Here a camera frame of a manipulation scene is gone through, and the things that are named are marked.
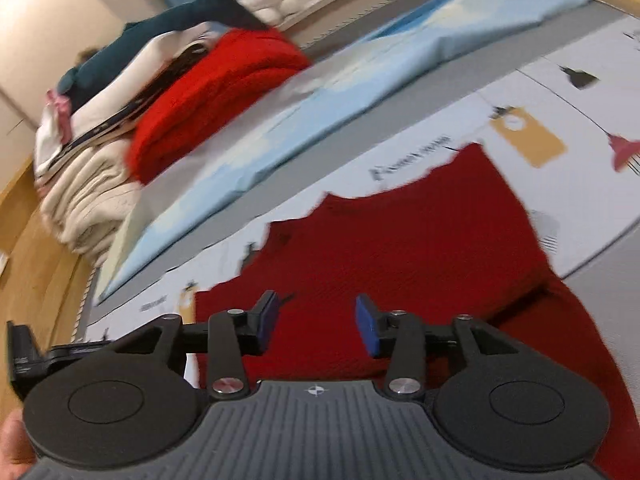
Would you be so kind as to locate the light blue folded sheet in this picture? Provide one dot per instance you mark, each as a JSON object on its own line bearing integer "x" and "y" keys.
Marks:
{"x": 350, "y": 80}

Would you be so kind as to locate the white plush toy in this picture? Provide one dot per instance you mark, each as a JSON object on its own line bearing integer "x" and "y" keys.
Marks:
{"x": 275, "y": 2}

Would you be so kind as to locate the bright red folded sweater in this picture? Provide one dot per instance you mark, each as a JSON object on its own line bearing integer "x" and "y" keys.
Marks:
{"x": 215, "y": 95}

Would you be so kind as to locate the teal shark plush toy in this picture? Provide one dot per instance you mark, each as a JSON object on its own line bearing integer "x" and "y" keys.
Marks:
{"x": 165, "y": 22}

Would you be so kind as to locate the white printed bed sheet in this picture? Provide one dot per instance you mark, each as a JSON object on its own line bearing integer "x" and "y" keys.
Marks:
{"x": 565, "y": 90}

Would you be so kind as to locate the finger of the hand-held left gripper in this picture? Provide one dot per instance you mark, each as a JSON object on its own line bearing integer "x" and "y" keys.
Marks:
{"x": 80, "y": 350}

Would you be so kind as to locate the wooden headboard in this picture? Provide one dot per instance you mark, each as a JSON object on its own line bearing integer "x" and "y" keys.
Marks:
{"x": 40, "y": 270}

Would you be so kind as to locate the dark red knit cardigan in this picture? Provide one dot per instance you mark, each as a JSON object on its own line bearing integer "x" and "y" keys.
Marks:
{"x": 415, "y": 260}

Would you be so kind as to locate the person's left hand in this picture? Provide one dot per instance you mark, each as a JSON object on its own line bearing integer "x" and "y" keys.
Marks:
{"x": 15, "y": 437}

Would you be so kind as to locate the cream knit folded sweater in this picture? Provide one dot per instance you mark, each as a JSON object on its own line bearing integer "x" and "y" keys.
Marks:
{"x": 90, "y": 200}

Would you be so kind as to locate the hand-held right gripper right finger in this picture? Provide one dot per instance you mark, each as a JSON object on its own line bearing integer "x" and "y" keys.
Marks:
{"x": 367, "y": 327}

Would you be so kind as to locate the white folded clothes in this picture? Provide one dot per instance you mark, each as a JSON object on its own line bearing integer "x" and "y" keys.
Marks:
{"x": 120, "y": 100}

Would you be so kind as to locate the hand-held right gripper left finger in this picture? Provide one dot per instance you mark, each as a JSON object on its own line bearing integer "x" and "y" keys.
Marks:
{"x": 267, "y": 320}

